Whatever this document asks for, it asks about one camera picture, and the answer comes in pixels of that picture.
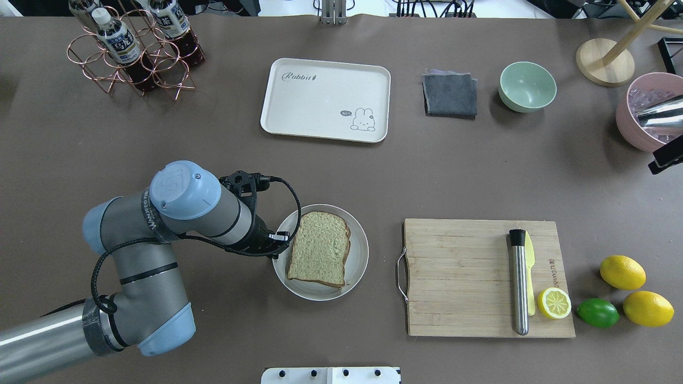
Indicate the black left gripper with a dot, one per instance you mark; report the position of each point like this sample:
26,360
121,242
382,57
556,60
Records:
261,233

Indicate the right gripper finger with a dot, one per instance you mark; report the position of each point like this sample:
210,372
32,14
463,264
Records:
667,156

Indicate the bread slice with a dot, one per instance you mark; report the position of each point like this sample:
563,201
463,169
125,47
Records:
320,250

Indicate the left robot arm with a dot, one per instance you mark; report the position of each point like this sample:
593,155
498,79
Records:
137,296

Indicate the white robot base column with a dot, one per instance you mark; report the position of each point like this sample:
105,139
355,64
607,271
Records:
349,374

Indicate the cream rabbit tray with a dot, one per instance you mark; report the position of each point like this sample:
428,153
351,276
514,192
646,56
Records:
328,100

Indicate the steel ice scoop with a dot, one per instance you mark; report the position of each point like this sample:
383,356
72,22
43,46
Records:
666,114

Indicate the pink bowl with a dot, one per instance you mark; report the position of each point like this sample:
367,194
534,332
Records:
645,91

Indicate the wooden mug tree stand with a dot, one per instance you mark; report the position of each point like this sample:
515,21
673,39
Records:
609,63

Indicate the yellow lemon upper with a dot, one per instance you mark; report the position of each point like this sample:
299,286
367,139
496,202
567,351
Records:
622,272

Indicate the yellow lemon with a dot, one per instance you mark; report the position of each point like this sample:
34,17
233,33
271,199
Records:
622,272
648,308

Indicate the yellow lemon lower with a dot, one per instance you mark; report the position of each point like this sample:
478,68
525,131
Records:
648,308

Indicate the green bowl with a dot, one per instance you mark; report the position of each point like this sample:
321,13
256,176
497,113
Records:
526,87

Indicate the yellow plastic knife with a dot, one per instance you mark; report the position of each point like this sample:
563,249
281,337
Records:
530,260

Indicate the green lime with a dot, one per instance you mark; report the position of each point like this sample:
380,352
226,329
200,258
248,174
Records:
598,312

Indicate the steel muddler black tip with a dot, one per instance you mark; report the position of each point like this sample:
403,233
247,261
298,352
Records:
519,299

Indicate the bamboo cutting board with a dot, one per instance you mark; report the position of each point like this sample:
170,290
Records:
458,275

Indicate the half lemon slice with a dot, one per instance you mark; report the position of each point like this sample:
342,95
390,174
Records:
554,303

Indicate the grey folded cloth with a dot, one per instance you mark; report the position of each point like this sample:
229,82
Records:
450,94

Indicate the tea bottle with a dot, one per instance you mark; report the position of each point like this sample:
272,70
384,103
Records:
172,21
125,49
82,11

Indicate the copper wire bottle rack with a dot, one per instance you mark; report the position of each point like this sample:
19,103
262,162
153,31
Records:
150,46

